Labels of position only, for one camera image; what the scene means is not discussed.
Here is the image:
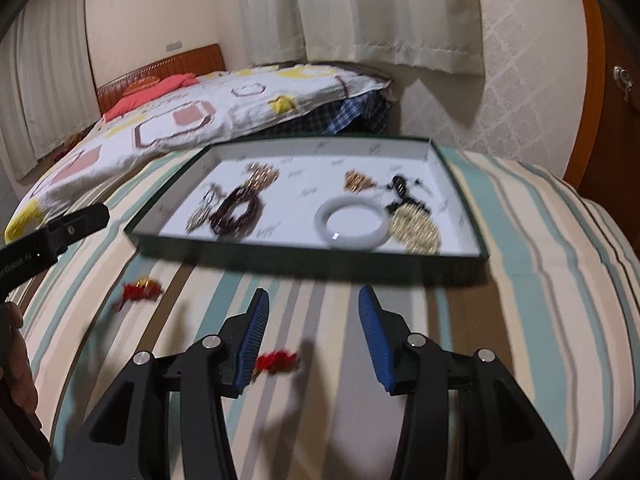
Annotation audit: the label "red knot charm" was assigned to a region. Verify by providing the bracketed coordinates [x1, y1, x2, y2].
[113, 278, 164, 312]

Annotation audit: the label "red tassel gold charm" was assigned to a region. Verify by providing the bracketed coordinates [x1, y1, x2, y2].
[252, 350, 299, 380]

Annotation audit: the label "dark red bead bracelet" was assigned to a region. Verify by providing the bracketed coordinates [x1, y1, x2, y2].
[208, 186, 266, 239]

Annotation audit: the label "cream pearl bracelet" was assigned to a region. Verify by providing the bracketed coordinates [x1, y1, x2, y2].
[387, 202, 444, 256]

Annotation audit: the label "white jade bangle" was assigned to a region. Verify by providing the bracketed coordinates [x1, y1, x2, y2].
[314, 195, 390, 252]

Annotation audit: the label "pearl rhinestone brooch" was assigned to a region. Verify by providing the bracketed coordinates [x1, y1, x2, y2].
[244, 162, 280, 193]

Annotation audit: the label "black cord pendant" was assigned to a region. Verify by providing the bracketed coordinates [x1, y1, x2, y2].
[382, 174, 432, 216]

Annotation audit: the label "gold rhinestone earrings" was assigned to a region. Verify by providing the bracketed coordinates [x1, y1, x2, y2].
[343, 169, 378, 194]

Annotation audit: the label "person's left hand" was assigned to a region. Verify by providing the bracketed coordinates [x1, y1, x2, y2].
[1, 302, 38, 415]

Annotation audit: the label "striped tablecloth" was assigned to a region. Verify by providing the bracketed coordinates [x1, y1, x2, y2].
[12, 150, 639, 479]

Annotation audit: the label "white left curtain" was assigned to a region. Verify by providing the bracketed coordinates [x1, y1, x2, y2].
[1, 0, 100, 180]

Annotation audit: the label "white curtain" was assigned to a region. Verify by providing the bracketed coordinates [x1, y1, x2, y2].
[1, 0, 100, 180]
[240, 0, 484, 76]

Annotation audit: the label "orange round cushion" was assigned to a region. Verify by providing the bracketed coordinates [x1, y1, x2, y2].
[122, 76, 160, 96]

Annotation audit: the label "pink pillow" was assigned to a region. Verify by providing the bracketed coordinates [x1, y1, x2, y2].
[103, 74, 200, 122]

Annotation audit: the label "green tray white lining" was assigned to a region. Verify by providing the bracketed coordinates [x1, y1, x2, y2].
[126, 136, 489, 285]

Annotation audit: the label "wooden headboard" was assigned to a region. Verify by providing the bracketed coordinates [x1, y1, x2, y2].
[96, 44, 226, 114]

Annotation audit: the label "wooden door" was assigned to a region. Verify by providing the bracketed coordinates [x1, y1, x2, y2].
[563, 0, 639, 250]

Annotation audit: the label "blue plaid bed sheet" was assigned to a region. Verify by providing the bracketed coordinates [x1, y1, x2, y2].
[253, 91, 392, 138]

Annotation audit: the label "silver door lock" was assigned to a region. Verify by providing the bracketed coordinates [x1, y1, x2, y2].
[613, 65, 634, 102]

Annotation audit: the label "white centre curtain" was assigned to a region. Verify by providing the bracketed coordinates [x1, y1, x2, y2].
[240, 0, 484, 76]

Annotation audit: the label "wall power socket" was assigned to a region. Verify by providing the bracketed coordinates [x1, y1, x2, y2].
[165, 41, 182, 52]

